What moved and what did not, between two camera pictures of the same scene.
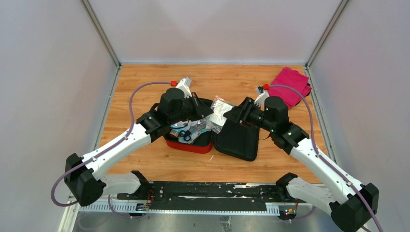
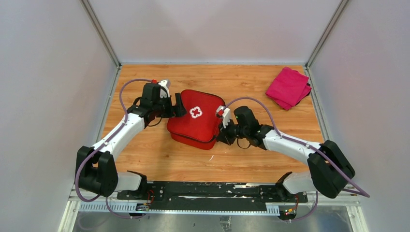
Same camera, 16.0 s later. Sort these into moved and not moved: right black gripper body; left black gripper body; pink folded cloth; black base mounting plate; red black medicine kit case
Moved: red black medicine kit case; right black gripper body; left black gripper body
Not moved: pink folded cloth; black base mounting plate
